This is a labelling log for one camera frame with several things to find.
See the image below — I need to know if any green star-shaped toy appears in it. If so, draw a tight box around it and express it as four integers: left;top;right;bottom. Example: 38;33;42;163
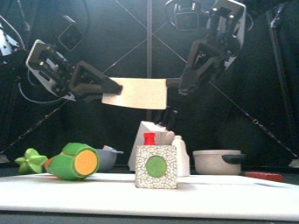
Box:
13;147;49;175

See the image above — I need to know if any beige wooden toy utensil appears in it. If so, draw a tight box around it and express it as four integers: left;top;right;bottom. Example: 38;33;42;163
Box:
154;130;176;146

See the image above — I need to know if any black toy knife handle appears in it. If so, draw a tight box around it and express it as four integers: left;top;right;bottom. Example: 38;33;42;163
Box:
154;107;168;126

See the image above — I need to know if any thin diagonal brace cable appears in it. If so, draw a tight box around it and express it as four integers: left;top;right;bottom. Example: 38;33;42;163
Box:
113;0;299;160
0;17;184;155

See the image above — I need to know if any grey blue toy bowl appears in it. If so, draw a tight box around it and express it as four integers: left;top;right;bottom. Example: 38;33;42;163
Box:
94;144;125;172

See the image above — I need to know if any small orange toy piece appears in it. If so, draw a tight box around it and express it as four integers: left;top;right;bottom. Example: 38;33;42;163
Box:
42;157;53;171

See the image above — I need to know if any white toy bottle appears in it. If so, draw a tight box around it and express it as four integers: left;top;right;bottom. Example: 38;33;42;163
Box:
170;135;192;178

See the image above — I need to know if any toy sushi piece green centre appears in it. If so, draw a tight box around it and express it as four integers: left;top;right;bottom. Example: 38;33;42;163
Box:
134;144;178;190

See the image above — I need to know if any white cutting board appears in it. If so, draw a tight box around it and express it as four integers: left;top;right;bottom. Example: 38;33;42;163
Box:
0;171;299;222

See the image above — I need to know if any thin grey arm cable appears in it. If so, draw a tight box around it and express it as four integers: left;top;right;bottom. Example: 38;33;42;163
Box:
16;68;68;105

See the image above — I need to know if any white black-dotted panel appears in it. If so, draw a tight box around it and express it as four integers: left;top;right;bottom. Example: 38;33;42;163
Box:
0;22;21;57

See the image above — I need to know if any grey vertical frame pole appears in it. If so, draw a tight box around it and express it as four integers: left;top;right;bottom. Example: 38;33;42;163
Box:
145;0;153;123

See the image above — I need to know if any grey toy pot black handle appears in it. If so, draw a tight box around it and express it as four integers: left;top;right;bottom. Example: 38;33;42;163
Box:
190;149;248;176

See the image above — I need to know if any black side frame post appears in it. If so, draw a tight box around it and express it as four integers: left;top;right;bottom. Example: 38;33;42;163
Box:
265;10;292;123

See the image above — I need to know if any green round toy orange face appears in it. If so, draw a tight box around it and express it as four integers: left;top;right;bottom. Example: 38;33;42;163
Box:
45;142;101;181

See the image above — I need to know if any flat red toy block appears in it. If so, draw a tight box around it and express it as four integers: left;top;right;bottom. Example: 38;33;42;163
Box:
244;171;284;182

